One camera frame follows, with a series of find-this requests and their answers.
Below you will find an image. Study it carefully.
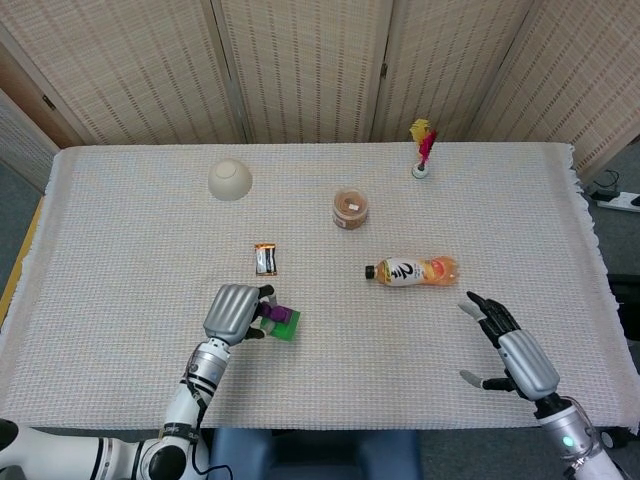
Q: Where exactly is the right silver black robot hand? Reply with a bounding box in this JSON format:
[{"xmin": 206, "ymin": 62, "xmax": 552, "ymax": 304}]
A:
[{"xmin": 458, "ymin": 291, "xmax": 561, "ymax": 404}]

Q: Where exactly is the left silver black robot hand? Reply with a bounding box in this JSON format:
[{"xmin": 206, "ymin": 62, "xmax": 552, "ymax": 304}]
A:
[{"xmin": 202, "ymin": 283, "xmax": 276, "ymax": 347}]

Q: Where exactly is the purple toy block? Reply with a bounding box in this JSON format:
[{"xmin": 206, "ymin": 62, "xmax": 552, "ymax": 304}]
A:
[{"xmin": 257, "ymin": 298, "xmax": 294, "ymax": 324}]

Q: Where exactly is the green toy block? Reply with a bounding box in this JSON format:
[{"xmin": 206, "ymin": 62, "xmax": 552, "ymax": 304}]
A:
[{"xmin": 262, "ymin": 309, "xmax": 304, "ymax": 344}]

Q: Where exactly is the orange black snack packet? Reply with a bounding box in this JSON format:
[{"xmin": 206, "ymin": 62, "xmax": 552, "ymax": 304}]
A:
[{"xmin": 253, "ymin": 242, "xmax": 280, "ymax": 278}]

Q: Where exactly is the white woven tablecloth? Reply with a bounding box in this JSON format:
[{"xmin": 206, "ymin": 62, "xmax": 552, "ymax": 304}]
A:
[{"xmin": 0, "ymin": 142, "xmax": 640, "ymax": 437}]

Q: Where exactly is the upturned cream ceramic bowl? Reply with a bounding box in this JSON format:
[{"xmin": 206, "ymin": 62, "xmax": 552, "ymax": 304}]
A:
[{"xmin": 207, "ymin": 158, "xmax": 254, "ymax": 203}]

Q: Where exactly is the orange juice drink bottle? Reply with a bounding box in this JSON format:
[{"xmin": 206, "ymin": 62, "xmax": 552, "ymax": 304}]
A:
[{"xmin": 364, "ymin": 254, "xmax": 459, "ymax": 289}]

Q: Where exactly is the clear plastic snack jar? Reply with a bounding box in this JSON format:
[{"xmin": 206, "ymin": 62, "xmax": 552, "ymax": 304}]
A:
[{"xmin": 332, "ymin": 185, "xmax": 371, "ymax": 232}]

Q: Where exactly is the white power strip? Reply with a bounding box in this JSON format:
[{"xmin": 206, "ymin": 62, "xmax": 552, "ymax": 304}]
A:
[{"xmin": 593, "ymin": 191, "xmax": 640, "ymax": 212}]

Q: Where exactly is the yellow red feather shuttlecock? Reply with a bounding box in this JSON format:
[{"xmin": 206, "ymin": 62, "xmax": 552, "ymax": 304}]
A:
[{"xmin": 408, "ymin": 118, "xmax": 439, "ymax": 180}]

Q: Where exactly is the woven folding screen panel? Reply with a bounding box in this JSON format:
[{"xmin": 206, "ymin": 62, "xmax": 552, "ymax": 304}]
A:
[
  {"xmin": 0, "ymin": 0, "xmax": 254, "ymax": 147},
  {"xmin": 0, "ymin": 87, "xmax": 62, "ymax": 194},
  {"xmin": 467, "ymin": 0, "xmax": 640, "ymax": 182},
  {"xmin": 209, "ymin": 0, "xmax": 401, "ymax": 145},
  {"xmin": 369, "ymin": 0, "xmax": 545, "ymax": 145}
]

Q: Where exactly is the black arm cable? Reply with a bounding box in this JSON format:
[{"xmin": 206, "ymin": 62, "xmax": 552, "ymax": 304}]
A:
[{"xmin": 180, "ymin": 378, "xmax": 234, "ymax": 477}]

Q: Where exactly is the black power cable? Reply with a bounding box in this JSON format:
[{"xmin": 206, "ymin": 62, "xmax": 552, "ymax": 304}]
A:
[{"xmin": 585, "ymin": 168, "xmax": 622, "ymax": 197}]

